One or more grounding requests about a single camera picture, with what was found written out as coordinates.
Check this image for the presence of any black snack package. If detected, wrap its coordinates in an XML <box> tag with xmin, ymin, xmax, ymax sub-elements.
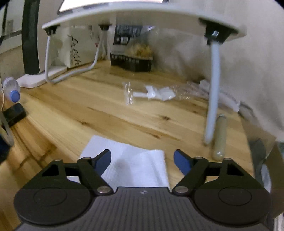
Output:
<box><xmin>110</xmin><ymin>25</ymin><xmax>155</xmax><ymax>72</ymax></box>

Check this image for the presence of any lying clear water bottle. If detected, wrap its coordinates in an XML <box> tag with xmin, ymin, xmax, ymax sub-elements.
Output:
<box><xmin>3</xmin><ymin>77</ymin><xmax>20</xmax><ymax>103</ymax></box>

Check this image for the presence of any white fresh paper bag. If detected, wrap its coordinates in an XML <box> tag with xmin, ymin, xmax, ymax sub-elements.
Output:
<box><xmin>59</xmin><ymin>25</ymin><xmax>102</xmax><ymax>68</ymax></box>

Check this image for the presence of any black tower appliance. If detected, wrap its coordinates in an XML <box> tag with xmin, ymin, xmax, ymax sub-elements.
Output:
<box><xmin>22</xmin><ymin>0</ymin><xmax>40</xmax><ymax>75</ymax></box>

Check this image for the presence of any clear plastic wrapper with spoon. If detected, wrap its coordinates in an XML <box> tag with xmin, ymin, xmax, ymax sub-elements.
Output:
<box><xmin>123</xmin><ymin>82</ymin><xmax>209</xmax><ymax>105</ymax></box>

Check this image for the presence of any olive green tube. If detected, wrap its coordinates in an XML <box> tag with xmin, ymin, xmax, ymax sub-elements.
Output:
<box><xmin>212</xmin><ymin>114</ymin><xmax>227</xmax><ymax>161</ymax></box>

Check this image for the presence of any black flat device on table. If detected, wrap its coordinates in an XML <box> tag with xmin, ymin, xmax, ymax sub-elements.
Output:
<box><xmin>3</xmin><ymin>103</ymin><xmax>26</xmax><ymax>127</ymax></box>

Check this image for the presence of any white folding laptop stand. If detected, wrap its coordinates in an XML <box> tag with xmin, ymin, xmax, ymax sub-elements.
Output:
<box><xmin>41</xmin><ymin>2</ymin><xmax>247</xmax><ymax>146</ymax></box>

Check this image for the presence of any white paper towel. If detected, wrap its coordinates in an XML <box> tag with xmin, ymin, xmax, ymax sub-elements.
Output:
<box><xmin>79</xmin><ymin>136</ymin><xmax>170</xmax><ymax>190</ymax></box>

